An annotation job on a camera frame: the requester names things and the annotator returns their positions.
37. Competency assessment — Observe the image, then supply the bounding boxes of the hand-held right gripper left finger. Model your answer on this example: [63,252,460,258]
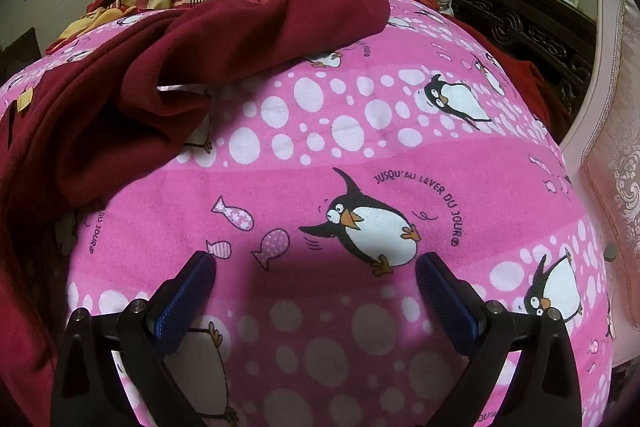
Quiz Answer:
[50,251,218,427]

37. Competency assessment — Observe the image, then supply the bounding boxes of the dark red sweater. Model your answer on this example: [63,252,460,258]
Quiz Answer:
[0,0,392,298]

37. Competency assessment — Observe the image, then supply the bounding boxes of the pink penguin print blanket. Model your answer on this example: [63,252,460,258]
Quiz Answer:
[0,0,618,427]

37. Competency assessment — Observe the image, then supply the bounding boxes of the black cabinet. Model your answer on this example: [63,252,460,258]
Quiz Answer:
[0,27,43,84]

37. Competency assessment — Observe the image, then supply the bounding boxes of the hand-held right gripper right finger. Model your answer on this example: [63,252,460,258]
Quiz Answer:
[415,252,584,427]

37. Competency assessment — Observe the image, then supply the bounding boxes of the pink upholstered chair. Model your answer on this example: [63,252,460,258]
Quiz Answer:
[559,0,640,370]

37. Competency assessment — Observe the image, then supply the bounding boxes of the dark carved wooden headboard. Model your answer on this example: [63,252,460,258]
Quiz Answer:
[442,0,599,112]

